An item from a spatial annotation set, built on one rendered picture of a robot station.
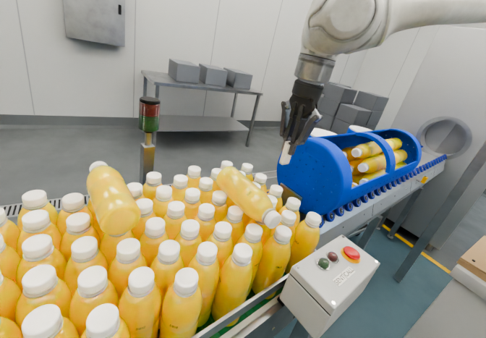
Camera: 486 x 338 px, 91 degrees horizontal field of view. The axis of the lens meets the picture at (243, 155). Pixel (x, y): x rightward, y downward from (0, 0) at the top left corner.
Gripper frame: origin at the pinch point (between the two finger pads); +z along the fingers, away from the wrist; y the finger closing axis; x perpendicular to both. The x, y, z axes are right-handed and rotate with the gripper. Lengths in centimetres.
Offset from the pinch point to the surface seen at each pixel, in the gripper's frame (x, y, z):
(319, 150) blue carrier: -17.6, 0.3, 1.3
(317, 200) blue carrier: -18.3, -5.2, 18.1
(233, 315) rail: 27.5, -19.3, 24.7
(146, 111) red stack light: 28.4, 34.9, -0.5
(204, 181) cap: 19.6, 10.3, 12.0
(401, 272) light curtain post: -159, -29, 112
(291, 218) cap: 7.2, -12.5, 11.9
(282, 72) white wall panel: -323, 303, 2
